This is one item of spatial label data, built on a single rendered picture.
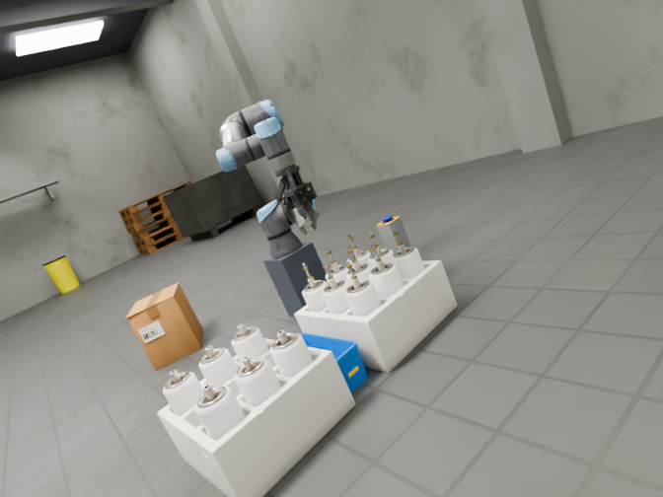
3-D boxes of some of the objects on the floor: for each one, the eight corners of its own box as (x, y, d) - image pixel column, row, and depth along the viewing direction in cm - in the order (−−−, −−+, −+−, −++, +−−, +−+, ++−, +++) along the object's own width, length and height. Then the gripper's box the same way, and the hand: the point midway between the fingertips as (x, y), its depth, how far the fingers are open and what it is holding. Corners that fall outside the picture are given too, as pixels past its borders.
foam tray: (184, 461, 133) (156, 412, 129) (282, 381, 156) (260, 336, 152) (246, 514, 103) (211, 453, 99) (356, 404, 125) (331, 350, 121)
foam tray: (313, 356, 164) (293, 314, 160) (380, 301, 186) (364, 263, 182) (389, 373, 133) (367, 321, 129) (458, 306, 156) (441, 259, 151)
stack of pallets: (197, 227, 913) (177, 186, 892) (212, 224, 842) (190, 179, 821) (139, 255, 847) (115, 212, 826) (150, 254, 776) (124, 207, 755)
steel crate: (268, 210, 685) (246, 161, 666) (204, 242, 626) (178, 189, 608) (244, 215, 761) (223, 171, 742) (184, 245, 702) (160, 197, 684)
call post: (403, 294, 183) (376, 226, 176) (413, 286, 187) (387, 219, 180) (416, 295, 178) (389, 224, 170) (426, 286, 182) (400, 217, 174)
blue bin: (293, 379, 154) (278, 349, 151) (316, 360, 160) (303, 331, 157) (348, 397, 130) (332, 363, 127) (373, 375, 136) (358, 341, 133)
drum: (81, 283, 790) (64, 254, 777) (83, 284, 761) (65, 254, 748) (59, 294, 771) (41, 264, 758) (60, 295, 742) (42, 264, 729)
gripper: (277, 174, 130) (307, 239, 135) (307, 160, 135) (334, 224, 140) (265, 177, 137) (294, 240, 142) (294, 164, 142) (321, 225, 147)
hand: (308, 228), depth 143 cm, fingers open, 3 cm apart
